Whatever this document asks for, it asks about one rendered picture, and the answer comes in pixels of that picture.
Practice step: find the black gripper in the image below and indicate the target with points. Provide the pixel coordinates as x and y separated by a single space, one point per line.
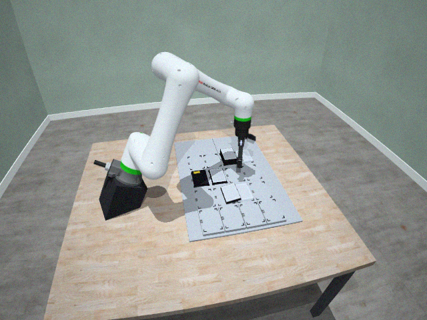
241 134

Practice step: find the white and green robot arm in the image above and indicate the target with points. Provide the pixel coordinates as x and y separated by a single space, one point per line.
182 80

